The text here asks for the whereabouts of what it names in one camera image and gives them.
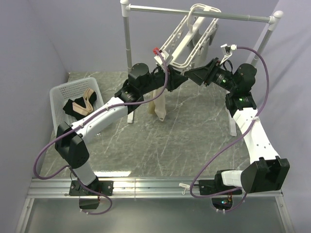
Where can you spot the aluminium mounting rail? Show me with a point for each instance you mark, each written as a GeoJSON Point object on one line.
{"type": "Point", "coordinates": [123, 187]}

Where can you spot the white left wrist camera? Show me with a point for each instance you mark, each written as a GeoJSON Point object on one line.
{"type": "Point", "coordinates": [162, 57]}

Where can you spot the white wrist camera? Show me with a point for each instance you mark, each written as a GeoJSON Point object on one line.
{"type": "Point", "coordinates": [162, 57]}
{"type": "Point", "coordinates": [227, 51]}

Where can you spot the olive and cream underwear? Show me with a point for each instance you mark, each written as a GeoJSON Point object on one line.
{"type": "Point", "coordinates": [158, 107]}

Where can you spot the white plastic laundry basket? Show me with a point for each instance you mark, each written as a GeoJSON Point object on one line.
{"type": "Point", "coordinates": [60, 94]}

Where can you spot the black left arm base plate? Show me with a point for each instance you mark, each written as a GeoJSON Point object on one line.
{"type": "Point", "coordinates": [105, 187]}

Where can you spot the white clip drying hanger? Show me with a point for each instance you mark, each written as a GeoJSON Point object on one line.
{"type": "Point", "coordinates": [187, 46]}

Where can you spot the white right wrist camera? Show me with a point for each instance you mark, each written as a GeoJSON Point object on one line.
{"type": "Point", "coordinates": [227, 51]}

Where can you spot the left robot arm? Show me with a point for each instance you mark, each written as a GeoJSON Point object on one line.
{"type": "Point", "coordinates": [73, 139]}

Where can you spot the black and beige underwear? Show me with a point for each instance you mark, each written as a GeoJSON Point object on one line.
{"type": "Point", "coordinates": [82, 106]}

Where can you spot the white metal clothes rack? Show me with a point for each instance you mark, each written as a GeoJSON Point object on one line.
{"type": "Point", "coordinates": [127, 7]}

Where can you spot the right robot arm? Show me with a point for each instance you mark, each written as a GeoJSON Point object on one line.
{"type": "Point", "coordinates": [267, 171]}

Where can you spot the grey hanging underwear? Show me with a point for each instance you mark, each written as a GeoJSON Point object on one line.
{"type": "Point", "coordinates": [200, 42]}

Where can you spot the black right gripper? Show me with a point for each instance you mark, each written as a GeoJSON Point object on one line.
{"type": "Point", "coordinates": [198, 75]}

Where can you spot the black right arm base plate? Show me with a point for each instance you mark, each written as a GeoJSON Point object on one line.
{"type": "Point", "coordinates": [209, 187]}

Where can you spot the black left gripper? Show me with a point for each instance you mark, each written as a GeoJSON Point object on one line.
{"type": "Point", "coordinates": [175, 78]}

